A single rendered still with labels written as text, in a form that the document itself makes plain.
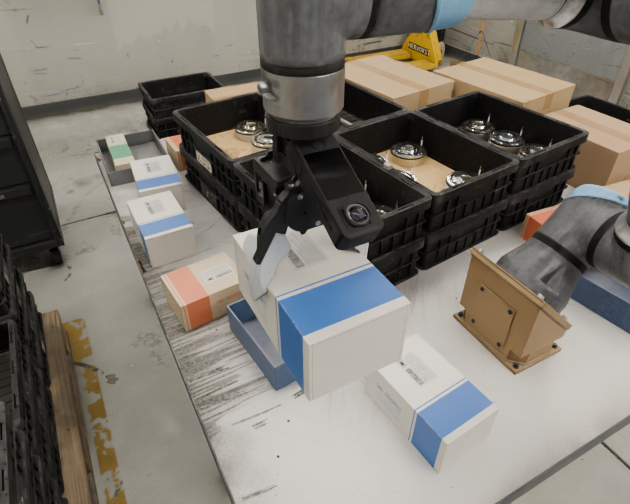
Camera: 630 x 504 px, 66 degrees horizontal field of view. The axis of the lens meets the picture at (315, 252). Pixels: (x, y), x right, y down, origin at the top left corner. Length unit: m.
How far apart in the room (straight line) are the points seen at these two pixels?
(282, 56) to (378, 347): 0.30
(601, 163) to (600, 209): 0.69
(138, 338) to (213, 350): 1.09
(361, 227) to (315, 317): 0.11
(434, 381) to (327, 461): 0.23
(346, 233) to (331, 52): 0.15
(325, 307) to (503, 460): 0.55
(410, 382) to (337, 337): 0.43
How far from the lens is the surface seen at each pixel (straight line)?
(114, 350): 2.11
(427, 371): 0.91
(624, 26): 0.76
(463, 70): 2.04
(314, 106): 0.43
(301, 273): 0.54
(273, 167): 0.51
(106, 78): 4.39
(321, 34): 0.42
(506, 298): 1.00
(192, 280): 1.12
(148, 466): 1.77
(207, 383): 1.01
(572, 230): 1.01
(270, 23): 0.42
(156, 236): 1.25
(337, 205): 0.43
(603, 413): 1.09
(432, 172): 1.41
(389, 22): 0.45
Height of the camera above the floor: 1.49
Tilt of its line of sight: 38 degrees down
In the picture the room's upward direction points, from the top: straight up
